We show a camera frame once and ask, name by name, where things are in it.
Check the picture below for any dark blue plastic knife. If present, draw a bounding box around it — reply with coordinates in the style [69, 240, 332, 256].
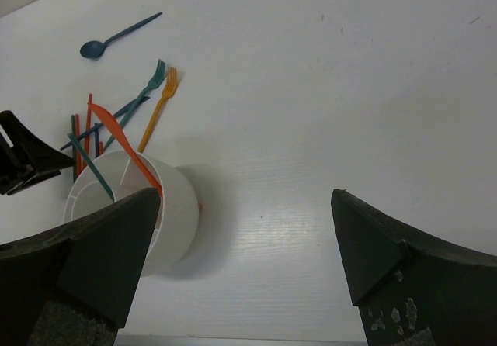
[60, 95, 151, 150]

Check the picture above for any orange-yellow plastic fork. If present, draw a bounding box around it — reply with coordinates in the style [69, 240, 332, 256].
[137, 66, 179, 153]

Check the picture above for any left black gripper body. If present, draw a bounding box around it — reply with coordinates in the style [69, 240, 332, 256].
[1, 127, 31, 195]

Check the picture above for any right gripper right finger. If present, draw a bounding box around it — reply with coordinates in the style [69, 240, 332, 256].
[331, 189, 496, 345]

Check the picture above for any orange plastic knife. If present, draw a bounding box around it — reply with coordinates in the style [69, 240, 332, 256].
[89, 103, 163, 198]

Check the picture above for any dark blue plastic spoon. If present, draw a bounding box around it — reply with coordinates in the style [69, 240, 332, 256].
[80, 12, 162, 60]

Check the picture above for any teal plastic fork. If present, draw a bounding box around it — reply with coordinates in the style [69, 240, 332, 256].
[119, 59, 166, 129]

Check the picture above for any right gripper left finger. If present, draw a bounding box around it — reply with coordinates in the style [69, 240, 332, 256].
[1, 188, 160, 345]

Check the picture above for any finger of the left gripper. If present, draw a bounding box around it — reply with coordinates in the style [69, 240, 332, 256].
[6, 171, 61, 195]
[1, 110, 74, 175]

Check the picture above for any white divided round container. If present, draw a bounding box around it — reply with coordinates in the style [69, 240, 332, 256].
[62, 150, 200, 277]

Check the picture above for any dark teal chopstick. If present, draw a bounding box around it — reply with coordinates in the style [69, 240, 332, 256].
[94, 124, 100, 158]

